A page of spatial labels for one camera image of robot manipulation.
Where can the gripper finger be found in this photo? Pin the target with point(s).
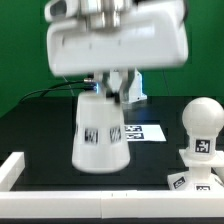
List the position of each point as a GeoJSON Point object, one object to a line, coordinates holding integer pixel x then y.
{"type": "Point", "coordinates": [118, 81]}
{"type": "Point", "coordinates": [102, 80]}

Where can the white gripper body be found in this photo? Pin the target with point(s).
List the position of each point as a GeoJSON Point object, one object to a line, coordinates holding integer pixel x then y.
{"type": "Point", "coordinates": [87, 36]}

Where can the white lamp shade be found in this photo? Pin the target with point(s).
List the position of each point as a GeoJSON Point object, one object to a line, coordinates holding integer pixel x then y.
{"type": "Point", "coordinates": [100, 145]}

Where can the white lamp bulb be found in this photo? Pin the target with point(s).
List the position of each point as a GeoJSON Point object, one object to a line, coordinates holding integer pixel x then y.
{"type": "Point", "coordinates": [203, 119]}

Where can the white lamp base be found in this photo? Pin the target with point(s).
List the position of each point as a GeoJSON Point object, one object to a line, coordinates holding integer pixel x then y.
{"type": "Point", "coordinates": [199, 176]}

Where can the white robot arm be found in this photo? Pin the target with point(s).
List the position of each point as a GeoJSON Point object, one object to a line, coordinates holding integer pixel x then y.
{"type": "Point", "coordinates": [133, 85]}

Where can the white marker sheet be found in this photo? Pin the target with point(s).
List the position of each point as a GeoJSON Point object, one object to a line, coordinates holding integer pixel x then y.
{"type": "Point", "coordinates": [151, 132]}

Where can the white left fence bar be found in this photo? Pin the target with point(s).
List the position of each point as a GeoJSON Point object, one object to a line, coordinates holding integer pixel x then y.
{"type": "Point", "coordinates": [11, 170]}

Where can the white fence bar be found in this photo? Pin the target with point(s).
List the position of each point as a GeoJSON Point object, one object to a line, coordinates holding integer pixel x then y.
{"type": "Point", "coordinates": [11, 170]}
{"type": "Point", "coordinates": [111, 204]}
{"type": "Point", "coordinates": [220, 173]}

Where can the white right fence bar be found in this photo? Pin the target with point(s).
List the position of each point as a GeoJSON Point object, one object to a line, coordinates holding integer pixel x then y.
{"type": "Point", "coordinates": [220, 173]}

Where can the white front fence bar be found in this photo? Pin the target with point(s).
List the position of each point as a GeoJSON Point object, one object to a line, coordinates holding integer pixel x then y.
{"type": "Point", "coordinates": [111, 204]}

